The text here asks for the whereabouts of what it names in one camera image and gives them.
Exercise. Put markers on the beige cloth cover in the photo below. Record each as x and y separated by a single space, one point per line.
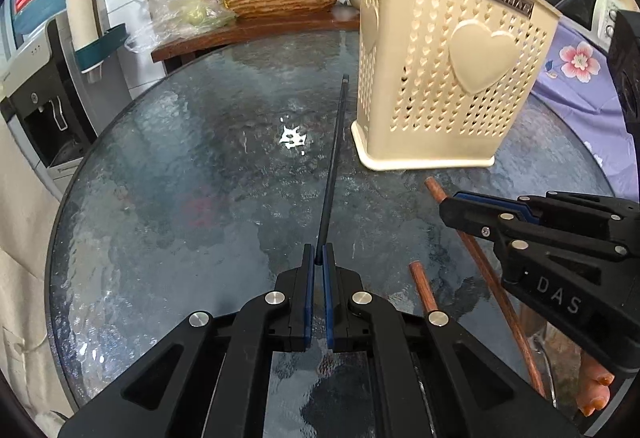
27 213

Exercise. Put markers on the purple floral cloth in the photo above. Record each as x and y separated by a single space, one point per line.
575 83

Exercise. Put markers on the white water dispenser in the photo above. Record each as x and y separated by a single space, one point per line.
42 105

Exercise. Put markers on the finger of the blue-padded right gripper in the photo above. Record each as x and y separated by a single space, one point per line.
430 377

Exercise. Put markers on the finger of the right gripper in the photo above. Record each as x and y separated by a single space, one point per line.
500 219
589 215

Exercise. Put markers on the person's right hand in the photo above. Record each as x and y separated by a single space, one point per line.
594 383

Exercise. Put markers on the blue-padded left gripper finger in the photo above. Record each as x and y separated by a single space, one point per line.
209 376

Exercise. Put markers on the plastic bag with vegetables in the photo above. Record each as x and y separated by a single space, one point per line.
174 20

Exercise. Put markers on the wooden counter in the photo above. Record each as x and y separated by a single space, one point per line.
173 55

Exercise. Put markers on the stainless steel spoon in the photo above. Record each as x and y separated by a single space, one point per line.
546 370

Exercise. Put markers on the round glass table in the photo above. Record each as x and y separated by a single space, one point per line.
211 182

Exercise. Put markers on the paper cup holder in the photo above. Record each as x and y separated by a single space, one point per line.
92 44

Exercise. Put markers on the brown wooden chopstick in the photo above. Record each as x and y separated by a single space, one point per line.
490 276
423 287

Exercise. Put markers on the white microwave oven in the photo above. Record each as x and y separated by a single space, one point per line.
594 18

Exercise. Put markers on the cream plastic utensil holder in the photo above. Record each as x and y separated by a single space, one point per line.
441 81

